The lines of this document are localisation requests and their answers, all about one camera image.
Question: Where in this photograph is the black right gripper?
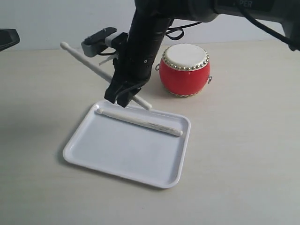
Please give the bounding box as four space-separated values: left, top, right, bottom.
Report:
104 18 173 108

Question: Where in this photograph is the white drumstick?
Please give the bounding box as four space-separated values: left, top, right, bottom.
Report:
60 42 152 111
96 108 183 137

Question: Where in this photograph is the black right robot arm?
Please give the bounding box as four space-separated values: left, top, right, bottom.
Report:
104 0 300 107

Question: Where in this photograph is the small red drum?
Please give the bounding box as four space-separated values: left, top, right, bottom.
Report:
155 44 212 98

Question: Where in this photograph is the white rectangular plastic tray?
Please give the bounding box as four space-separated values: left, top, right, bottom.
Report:
63 101 191 188

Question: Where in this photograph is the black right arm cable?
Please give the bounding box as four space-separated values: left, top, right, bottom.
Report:
166 0 296 47

